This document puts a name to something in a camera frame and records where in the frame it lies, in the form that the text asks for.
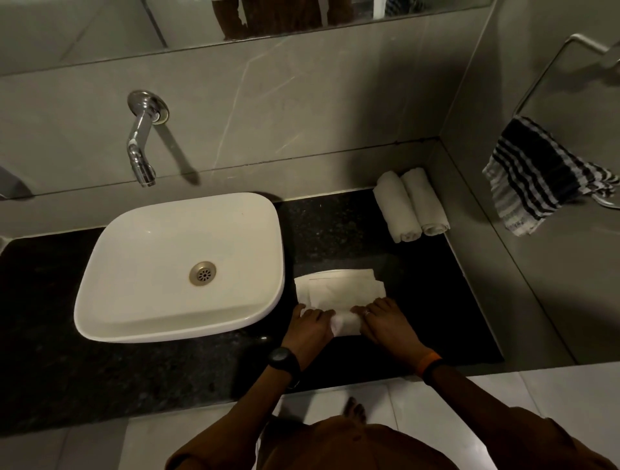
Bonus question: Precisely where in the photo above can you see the person's left hand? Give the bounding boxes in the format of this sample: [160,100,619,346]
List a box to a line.
[281,305,336,370]

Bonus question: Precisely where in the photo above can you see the person's right hand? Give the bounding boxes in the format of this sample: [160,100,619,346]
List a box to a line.
[351,296,433,373]

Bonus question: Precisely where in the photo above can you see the person's right forearm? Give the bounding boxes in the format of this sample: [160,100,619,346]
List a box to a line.
[426,372,548,451]

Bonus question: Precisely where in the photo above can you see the person's left forearm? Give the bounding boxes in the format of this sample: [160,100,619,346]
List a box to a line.
[167,369,300,470]

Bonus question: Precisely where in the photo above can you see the black wristwatch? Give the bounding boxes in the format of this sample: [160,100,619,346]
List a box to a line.
[268,347,304,389]

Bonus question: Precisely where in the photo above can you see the orange wristband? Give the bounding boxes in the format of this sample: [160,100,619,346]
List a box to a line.
[416,351,444,386]

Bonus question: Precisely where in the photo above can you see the rolled white towel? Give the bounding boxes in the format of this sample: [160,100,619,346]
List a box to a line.
[400,167,451,237]
[372,170,422,244]

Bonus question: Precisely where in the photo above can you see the person's bare foot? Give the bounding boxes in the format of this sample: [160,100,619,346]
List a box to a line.
[342,397,369,425]

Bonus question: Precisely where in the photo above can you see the metal sink drain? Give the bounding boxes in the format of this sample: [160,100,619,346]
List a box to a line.
[189,261,217,287]

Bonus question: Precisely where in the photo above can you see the white ceramic sink basin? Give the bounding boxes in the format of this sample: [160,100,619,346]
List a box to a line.
[74,192,285,344]

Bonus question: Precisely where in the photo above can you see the black white striped towel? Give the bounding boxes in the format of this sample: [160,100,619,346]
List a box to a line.
[482,115,620,237]

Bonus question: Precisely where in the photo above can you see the chrome wall faucet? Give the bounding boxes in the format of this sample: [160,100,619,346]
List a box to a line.
[126,90,170,188]

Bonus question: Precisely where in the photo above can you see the chrome towel ring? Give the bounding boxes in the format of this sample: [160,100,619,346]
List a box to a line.
[512,33,620,210]

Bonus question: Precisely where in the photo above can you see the wall mirror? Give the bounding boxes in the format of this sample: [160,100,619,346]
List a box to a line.
[0,0,496,77]

